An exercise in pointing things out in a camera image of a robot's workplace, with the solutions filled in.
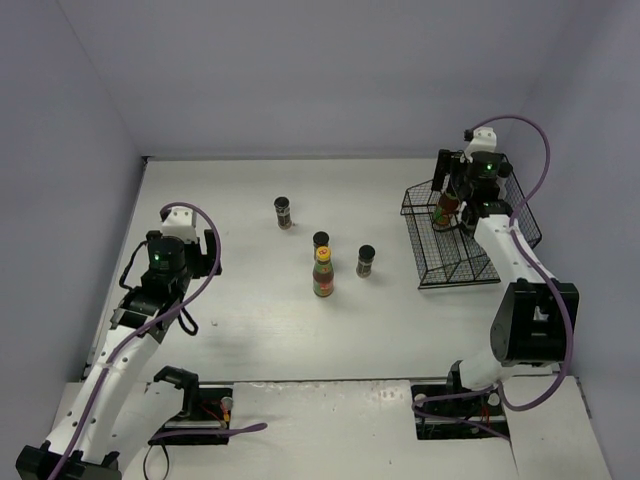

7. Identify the sauce bottle yellow cap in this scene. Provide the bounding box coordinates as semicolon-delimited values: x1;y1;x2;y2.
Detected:
432;192;459;229
312;246;334;297

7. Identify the tall clear red-label bottle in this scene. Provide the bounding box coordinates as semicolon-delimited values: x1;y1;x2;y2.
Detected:
498;160;513;179

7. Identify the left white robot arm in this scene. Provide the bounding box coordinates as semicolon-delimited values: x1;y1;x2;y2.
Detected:
16;224;221;479

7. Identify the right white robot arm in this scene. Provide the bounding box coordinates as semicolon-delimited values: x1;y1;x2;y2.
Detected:
432;149;579;412

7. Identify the far spice jar black lid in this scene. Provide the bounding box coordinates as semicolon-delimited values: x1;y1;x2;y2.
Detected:
274;196;292;230

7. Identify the spice jar black lid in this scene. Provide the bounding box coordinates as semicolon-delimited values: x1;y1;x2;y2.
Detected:
274;196;292;230
356;244;376;278
312;231;329;254

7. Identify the right spice jar black lid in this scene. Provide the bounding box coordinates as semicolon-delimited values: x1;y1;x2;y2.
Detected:
356;244;376;278

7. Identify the middle spice jar black lid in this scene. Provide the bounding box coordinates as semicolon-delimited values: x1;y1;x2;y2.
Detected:
312;231;329;254

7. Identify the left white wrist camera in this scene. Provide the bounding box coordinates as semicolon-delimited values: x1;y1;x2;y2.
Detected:
160;206;198;244

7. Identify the black wire basket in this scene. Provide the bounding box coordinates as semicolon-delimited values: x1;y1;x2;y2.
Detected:
400;153;544;291

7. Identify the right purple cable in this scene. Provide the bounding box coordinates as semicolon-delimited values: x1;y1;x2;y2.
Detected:
410;114;574;431

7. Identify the purple cable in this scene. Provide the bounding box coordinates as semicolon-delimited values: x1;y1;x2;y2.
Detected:
49;201;269;480
410;114;574;431

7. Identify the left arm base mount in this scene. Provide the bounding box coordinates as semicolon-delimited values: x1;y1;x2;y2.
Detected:
148;366;233;446

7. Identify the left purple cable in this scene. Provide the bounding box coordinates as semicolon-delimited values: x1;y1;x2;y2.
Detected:
49;201;269;480

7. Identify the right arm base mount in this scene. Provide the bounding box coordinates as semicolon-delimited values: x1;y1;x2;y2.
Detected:
411;383;510;441

